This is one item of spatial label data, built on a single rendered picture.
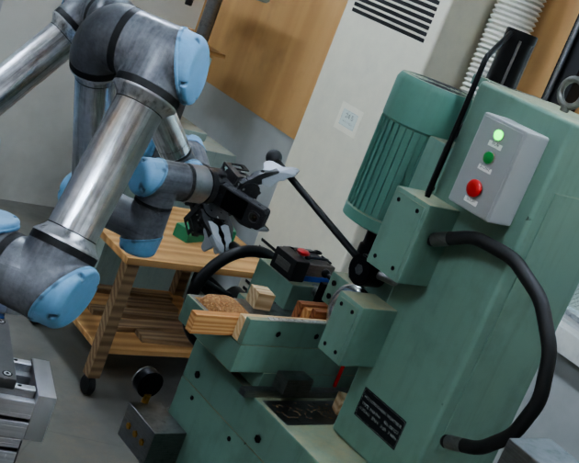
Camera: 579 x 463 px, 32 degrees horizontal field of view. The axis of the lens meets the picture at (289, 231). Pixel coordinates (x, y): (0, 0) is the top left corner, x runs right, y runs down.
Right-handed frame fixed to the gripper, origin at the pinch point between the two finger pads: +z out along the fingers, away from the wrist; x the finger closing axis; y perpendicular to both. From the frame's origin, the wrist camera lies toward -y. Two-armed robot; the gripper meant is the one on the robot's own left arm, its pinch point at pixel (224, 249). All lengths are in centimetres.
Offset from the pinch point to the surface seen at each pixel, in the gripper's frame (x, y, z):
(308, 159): -101, 45, -95
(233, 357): 23, -17, 42
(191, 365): 16.3, 2.4, 31.7
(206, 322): 30, -20, 37
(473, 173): 14, -75, 39
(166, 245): -51, 77, -66
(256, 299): 9.5, -14.7, 25.1
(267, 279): 1.1, -11.5, 16.4
